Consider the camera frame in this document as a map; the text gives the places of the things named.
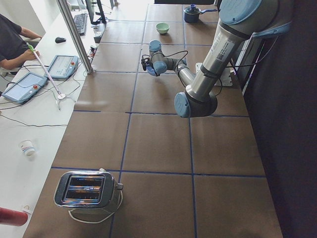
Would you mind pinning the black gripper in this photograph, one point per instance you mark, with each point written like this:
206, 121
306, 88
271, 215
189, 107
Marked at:
155, 73

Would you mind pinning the blue bowl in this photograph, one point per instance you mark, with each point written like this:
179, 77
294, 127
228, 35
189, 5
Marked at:
150, 70

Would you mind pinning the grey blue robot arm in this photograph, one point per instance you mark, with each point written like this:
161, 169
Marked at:
239, 20

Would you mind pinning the green bowl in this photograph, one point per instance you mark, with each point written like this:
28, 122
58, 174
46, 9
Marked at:
162, 28

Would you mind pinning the blue saucepan with lid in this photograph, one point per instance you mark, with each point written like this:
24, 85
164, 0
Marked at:
192, 13

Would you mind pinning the black keyboard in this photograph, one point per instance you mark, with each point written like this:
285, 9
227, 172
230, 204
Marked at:
80, 22

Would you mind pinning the far blue teach pendant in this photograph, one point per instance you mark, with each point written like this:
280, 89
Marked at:
62, 67

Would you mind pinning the blue teach pendant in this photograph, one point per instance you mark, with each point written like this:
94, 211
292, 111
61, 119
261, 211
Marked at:
25, 88
62, 67

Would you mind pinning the black monitor stand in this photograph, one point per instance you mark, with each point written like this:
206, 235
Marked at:
95, 11

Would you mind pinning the reacher grabber stick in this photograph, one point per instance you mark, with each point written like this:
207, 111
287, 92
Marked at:
61, 96

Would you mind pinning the black computer mouse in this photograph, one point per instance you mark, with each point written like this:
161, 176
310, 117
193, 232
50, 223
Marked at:
59, 40

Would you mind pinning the near blue teach pendant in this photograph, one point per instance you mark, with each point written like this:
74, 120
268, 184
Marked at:
25, 88

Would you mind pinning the chrome toaster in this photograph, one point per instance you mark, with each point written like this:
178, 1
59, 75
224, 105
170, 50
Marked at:
89, 192

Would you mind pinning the seated person in black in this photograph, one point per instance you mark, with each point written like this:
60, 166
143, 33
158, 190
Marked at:
14, 50

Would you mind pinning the white paper cup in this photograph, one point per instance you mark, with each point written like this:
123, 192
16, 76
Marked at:
27, 147

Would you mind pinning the red cylinder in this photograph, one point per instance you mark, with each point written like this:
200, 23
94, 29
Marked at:
12, 217

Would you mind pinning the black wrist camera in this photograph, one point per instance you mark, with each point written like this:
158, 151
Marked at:
145, 62

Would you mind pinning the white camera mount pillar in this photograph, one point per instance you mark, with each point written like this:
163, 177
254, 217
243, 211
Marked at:
225, 78

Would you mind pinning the aluminium frame post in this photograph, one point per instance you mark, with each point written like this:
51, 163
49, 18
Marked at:
67, 16

